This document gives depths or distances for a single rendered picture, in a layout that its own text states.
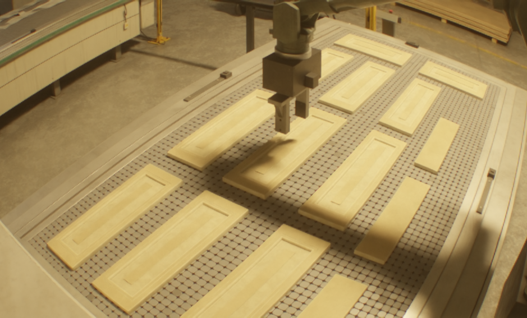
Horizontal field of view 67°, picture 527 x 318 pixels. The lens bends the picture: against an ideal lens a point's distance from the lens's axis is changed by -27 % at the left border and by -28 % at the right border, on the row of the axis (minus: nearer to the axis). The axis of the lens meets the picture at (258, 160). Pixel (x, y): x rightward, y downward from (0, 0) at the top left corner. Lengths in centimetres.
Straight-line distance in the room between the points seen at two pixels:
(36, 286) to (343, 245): 109
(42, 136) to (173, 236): 286
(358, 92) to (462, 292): 139
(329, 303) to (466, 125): 144
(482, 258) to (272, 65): 113
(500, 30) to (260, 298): 643
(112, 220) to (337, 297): 86
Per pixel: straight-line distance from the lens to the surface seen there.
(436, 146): 233
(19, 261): 136
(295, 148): 217
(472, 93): 302
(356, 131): 234
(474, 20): 751
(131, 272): 166
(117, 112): 445
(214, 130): 229
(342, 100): 256
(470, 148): 244
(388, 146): 226
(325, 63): 294
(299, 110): 216
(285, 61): 190
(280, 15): 184
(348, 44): 328
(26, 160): 419
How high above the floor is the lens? 208
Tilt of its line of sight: 35 degrees down
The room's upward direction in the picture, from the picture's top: straight up
